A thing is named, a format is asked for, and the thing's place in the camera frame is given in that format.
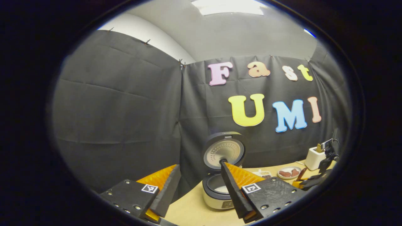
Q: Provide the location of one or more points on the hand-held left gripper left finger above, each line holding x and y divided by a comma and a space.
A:
168, 191

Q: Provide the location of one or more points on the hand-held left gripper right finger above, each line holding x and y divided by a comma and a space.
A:
234, 194

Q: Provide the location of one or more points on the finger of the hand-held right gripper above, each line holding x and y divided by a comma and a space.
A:
317, 180

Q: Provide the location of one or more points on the brown wooden spoon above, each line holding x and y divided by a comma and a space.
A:
304, 174

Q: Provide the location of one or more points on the grey and silver rice cooker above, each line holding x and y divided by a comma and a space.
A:
223, 149

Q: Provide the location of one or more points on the brown toast slice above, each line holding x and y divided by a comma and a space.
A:
319, 148

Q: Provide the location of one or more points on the white toaster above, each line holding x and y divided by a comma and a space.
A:
313, 160

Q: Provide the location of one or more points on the red meat piece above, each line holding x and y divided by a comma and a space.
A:
284, 173
295, 172

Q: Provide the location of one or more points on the round white plate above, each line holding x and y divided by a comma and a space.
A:
289, 177

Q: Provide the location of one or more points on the black backdrop cloth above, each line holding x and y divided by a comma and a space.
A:
119, 110

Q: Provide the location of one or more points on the large ceiling light panel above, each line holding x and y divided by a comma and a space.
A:
229, 6

